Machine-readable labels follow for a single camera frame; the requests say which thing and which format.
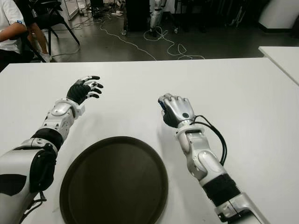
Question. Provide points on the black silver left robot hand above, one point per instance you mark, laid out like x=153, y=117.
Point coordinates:
x=77, y=92

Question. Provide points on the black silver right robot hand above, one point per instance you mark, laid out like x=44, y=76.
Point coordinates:
x=180, y=109

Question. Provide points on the blue Oreo packet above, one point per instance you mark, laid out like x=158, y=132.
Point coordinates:
x=161, y=104

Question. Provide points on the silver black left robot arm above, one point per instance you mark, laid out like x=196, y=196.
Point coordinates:
x=58, y=112

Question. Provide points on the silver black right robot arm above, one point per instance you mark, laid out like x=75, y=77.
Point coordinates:
x=205, y=161

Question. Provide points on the black folding chair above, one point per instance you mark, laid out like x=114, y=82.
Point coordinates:
x=51, y=18

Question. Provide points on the black stand with caster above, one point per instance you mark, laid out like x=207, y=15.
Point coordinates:
x=176, y=29

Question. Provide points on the white cabinet panel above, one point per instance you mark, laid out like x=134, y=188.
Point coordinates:
x=72, y=9

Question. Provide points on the silver robot leg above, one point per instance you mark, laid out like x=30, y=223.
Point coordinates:
x=155, y=16

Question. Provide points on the dark brown round tray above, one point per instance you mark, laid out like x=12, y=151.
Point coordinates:
x=114, y=182

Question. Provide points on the seated person in white shirt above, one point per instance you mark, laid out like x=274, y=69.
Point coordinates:
x=7, y=23

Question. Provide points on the black cabinet on casters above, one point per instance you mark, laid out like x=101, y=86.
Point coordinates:
x=137, y=14

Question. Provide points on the folded metal stand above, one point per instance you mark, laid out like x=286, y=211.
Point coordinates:
x=237, y=16

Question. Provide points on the white side table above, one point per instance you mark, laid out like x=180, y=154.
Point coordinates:
x=285, y=58

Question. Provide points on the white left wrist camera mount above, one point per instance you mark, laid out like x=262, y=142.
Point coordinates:
x=80, y=110

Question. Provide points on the white curved pedestal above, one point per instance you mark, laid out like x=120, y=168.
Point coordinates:
x=278, y=14

